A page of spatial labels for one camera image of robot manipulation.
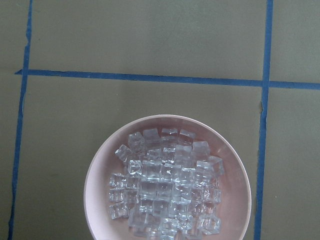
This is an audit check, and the pink bowl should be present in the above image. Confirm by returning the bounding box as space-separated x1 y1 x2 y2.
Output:
83 114 252 240

